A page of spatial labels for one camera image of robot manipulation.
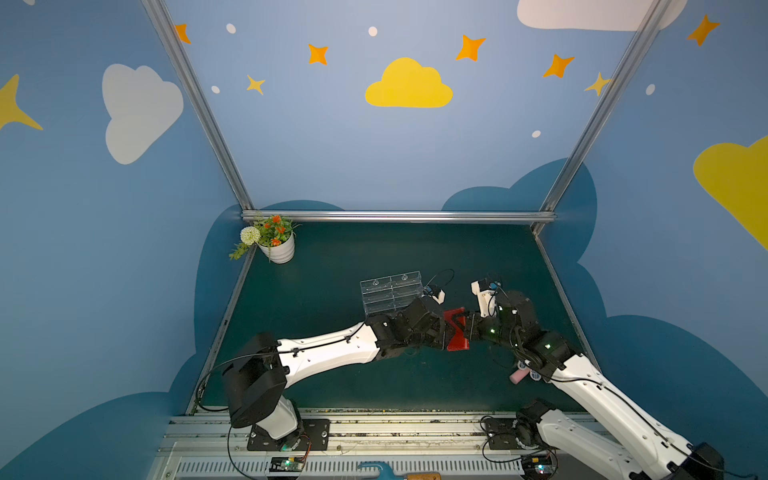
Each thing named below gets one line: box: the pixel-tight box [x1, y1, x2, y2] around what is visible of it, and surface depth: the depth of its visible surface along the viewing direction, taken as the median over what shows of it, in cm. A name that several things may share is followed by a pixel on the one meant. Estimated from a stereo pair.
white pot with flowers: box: [228, 213, 301, 264], surface depth 101 cm
